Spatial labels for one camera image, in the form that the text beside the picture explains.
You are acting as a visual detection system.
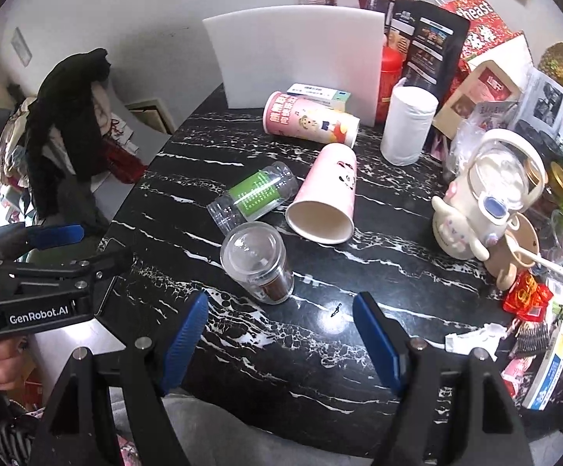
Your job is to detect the pink cartoon canister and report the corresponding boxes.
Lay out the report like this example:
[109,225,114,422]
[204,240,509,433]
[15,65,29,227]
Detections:
[263,91,361,147]

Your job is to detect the clear plastic bag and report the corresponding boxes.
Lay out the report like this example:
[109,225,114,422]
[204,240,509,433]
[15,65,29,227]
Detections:
[451,102,520,176]

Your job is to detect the black snack bag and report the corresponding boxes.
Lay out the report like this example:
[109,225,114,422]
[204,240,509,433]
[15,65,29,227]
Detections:
[388,0,471,103]

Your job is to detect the white cylindrical cup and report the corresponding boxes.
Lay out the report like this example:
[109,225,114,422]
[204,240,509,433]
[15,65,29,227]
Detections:
[380,79,439,166]

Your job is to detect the dark red jar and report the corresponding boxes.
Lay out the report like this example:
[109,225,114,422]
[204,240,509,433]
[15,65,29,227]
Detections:
[358,0,396,15]

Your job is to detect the black and white photo packet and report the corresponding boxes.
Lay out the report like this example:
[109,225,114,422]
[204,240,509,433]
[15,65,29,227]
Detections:
[519,68,563,132]

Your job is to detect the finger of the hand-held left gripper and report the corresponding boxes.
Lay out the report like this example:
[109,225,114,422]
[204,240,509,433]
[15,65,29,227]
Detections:
[0,224,86,259]
[75,247,134,317]

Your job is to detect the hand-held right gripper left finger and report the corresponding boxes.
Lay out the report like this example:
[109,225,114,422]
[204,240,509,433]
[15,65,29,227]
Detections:
[29,290,210,466]

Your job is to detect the white medicine box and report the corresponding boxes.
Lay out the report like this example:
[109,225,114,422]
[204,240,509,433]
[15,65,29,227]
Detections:
[287,83,352,112]

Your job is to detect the pink paper cup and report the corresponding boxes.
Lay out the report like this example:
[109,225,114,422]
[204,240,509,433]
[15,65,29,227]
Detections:
[285,143,358,245]

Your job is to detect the blue and white box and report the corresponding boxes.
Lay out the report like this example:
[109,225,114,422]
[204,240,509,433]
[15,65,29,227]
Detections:
[521,323,563,411]

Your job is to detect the white cartoon kettle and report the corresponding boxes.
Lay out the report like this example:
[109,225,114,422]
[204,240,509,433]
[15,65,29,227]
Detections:
[431,129,547,263]

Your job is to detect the pile of clothes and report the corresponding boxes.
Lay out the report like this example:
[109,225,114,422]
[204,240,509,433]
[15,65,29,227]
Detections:
[0,97,34,195]

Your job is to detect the clear plastic cup with lid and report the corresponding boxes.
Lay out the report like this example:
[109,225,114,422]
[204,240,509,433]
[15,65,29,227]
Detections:
[220,222,294,305]

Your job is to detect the wall switch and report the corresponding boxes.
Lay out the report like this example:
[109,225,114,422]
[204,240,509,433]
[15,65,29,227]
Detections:
[12,26,34,64]

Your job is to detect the person's left hand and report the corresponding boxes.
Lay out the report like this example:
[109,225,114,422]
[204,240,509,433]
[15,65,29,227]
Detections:
[0,336,30,400]

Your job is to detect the black comb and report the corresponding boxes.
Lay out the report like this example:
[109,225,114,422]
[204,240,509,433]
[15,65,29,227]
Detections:
[514,320,551,357]

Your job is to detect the red candy wrappers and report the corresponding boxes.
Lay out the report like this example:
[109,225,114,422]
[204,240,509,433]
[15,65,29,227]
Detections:
[502,272,554,323]

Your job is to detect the beige mug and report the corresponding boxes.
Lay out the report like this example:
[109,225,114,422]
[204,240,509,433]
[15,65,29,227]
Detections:
[485,214,542,289]

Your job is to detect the crumpled white tissue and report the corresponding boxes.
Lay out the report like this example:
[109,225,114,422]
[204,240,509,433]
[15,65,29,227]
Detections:
[445,323,508,355]

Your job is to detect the pink packet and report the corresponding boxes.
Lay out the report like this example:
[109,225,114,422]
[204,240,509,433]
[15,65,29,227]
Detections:
[502,356,535,394]

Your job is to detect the red gift bag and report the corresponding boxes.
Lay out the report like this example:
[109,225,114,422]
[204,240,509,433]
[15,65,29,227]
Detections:
[439,0,525,61]

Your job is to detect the black garment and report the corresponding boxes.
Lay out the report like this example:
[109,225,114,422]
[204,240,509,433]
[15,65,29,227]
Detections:
[24,47,112,219]

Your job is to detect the clear bottle with green label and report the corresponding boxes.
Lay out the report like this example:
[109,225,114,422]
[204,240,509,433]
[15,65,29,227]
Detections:
[207,161,300,234]

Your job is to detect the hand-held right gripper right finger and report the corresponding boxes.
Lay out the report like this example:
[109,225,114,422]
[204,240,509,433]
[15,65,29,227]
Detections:
[352,291,535,466]

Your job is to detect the white spoon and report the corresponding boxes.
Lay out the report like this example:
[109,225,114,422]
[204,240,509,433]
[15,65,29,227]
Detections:
[505,238,563,277]

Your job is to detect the red thermos bottle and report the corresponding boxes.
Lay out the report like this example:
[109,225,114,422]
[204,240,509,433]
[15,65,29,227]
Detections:
[376,43,406,124]

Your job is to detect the white foam board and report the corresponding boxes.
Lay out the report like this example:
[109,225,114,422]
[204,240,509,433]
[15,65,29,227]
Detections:
[202,5,386,127]

